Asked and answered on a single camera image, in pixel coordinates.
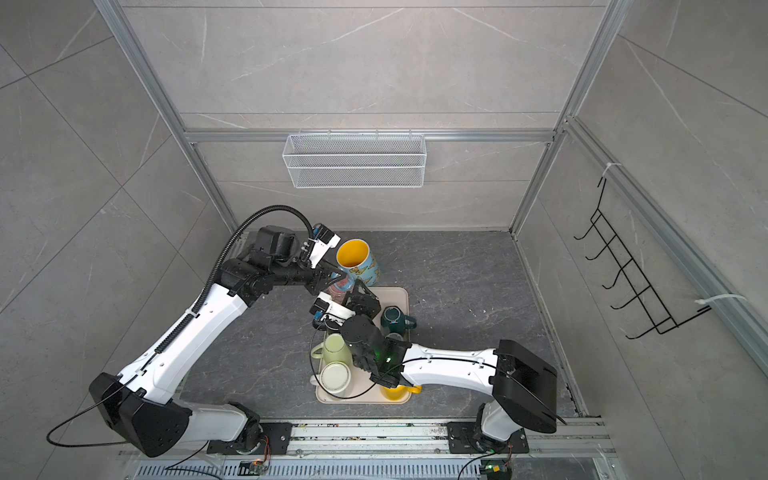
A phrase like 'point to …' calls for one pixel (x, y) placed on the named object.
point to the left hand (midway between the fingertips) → (341, 265)
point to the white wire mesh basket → (355, 161)
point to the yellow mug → (400, 392)
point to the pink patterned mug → (338, 290)
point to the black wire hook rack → (662, 320)
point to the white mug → (334, 377)
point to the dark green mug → (393, 320)
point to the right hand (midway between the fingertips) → (359, 284)
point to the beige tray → (362, 389)
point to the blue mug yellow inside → (354, 256)
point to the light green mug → (333, 349)
